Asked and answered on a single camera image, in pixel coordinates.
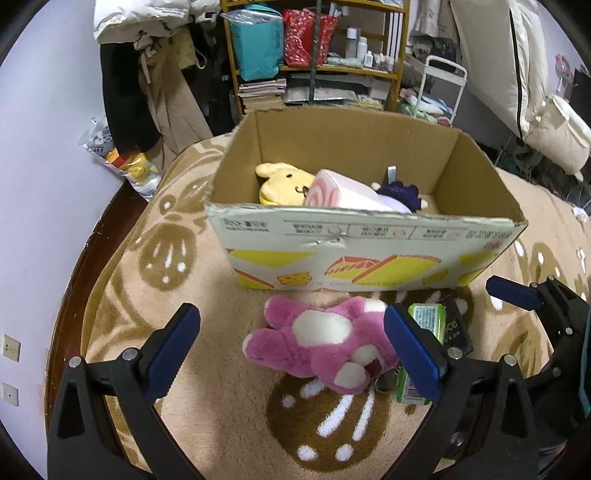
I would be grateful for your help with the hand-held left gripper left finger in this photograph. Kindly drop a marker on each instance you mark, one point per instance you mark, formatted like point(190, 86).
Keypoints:
point(173, 353)

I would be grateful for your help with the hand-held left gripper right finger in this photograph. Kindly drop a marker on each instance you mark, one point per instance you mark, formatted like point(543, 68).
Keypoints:
point(415, 357)

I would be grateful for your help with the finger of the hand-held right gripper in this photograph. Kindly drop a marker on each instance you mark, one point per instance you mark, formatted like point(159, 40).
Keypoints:
point(512, 291)

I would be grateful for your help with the pink plush bear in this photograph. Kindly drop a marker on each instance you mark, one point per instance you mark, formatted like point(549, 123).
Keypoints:
point(318, 350)

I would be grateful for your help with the printed cardboard box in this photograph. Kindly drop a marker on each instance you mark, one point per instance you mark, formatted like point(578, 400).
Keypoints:
point(369, 249)

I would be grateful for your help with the purple white plush doll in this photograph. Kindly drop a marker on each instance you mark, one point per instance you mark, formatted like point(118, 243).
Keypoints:
point(401, 194)

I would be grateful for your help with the pink white cake roll plush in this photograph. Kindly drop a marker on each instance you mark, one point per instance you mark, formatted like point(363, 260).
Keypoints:
point(341, 194)

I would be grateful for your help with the yellow plush doll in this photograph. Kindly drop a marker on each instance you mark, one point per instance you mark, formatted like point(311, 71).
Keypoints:
point(281, 184)

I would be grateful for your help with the green tissue packet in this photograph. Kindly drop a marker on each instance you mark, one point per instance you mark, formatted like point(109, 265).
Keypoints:
point(429, 318)

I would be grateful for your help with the black packet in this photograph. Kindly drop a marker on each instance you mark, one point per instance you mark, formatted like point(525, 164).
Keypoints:
point(457, 330)

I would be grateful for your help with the beige brown patterned blanket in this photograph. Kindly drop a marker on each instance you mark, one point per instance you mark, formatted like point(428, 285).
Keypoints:
point(207, 258)

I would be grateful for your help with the clear plastic bag of toys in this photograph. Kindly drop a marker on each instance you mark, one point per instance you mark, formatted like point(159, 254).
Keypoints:
point(134, 170)

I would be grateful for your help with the black monitor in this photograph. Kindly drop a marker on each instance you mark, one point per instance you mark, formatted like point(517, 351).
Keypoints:
point(582, 83)

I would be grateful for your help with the pink small fan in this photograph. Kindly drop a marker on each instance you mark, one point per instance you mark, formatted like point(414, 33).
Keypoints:
point(564, 74)

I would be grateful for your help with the cream padded recliner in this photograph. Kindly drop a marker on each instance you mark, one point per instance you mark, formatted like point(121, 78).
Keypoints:
point(503, 60)

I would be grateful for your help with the white utility cart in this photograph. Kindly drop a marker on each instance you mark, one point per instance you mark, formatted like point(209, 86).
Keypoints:
point(441, 69)

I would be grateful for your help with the wooden shelf rack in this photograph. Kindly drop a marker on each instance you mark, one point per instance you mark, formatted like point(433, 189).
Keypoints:
point(399, 78)

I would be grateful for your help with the beige hanging trousers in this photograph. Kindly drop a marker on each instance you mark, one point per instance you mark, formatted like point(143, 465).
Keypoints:
point(175, 101)

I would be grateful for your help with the black hanging coat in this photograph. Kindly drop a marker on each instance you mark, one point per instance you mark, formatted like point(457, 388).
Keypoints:
point(127, 101)

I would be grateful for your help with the pile of papers and magazines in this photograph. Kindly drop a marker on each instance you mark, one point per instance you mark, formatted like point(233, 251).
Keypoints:
point(341, 92)

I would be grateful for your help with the stack of old books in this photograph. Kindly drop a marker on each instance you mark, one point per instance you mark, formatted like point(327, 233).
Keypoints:
point(261, 97)

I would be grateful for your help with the black hanging bag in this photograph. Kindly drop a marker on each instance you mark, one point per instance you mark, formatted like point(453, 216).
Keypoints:
point(221, 83)

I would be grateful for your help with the white upright binders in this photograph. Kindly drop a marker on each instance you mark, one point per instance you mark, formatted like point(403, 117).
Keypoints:
point(393, 37)

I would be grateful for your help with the row of small bottles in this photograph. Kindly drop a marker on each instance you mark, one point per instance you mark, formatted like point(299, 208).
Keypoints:
point(362, 48)

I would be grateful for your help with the green pole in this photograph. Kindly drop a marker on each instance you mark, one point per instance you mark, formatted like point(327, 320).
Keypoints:
point(316, 55)

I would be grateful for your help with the teal bag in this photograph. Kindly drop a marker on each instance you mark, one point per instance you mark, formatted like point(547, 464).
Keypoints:
point(256, 46)

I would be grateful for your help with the red gift bag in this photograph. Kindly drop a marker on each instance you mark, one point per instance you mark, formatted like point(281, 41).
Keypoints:
point(300, 41)

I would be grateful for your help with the white puffer jacket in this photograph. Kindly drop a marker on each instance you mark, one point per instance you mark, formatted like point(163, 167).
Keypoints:
point(152, 18)

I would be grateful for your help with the white wall outlet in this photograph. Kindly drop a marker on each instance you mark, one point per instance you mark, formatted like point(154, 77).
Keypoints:
point(9, 394)
point(11, 347)

